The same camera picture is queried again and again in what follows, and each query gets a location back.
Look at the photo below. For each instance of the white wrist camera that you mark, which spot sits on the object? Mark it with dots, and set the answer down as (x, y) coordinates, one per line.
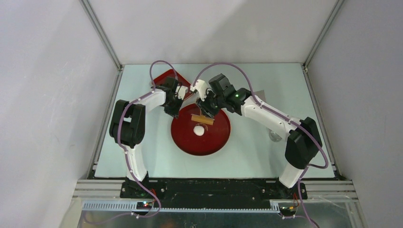
(181, 92)
(200, 87)

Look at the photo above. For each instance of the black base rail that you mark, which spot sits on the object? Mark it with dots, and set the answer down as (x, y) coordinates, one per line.
(175, 193)

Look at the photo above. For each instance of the white dough ball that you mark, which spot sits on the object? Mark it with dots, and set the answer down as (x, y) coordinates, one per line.
(199, 130)

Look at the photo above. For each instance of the small metal cup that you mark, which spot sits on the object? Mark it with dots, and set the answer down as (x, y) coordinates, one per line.
(274, 137)

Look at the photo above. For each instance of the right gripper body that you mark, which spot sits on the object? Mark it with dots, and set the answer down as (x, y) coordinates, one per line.
(211, 105)

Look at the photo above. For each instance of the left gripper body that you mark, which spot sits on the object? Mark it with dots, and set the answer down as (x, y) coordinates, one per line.
(173, 108)

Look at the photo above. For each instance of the round red plate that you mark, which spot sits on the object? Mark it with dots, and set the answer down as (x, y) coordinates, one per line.
(214, 138)

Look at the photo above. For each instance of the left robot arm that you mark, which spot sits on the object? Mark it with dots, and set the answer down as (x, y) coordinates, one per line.
(128, 123)

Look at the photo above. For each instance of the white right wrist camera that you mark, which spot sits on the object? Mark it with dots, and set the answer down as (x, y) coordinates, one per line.
(200, 87)

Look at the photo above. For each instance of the wooden dough roller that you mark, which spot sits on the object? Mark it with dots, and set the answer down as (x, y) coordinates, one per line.
(200, 118)

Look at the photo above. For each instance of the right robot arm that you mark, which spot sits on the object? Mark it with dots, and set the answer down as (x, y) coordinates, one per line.
(302, 137)

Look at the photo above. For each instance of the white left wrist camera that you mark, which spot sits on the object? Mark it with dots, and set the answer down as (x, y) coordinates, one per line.
(181, 92)

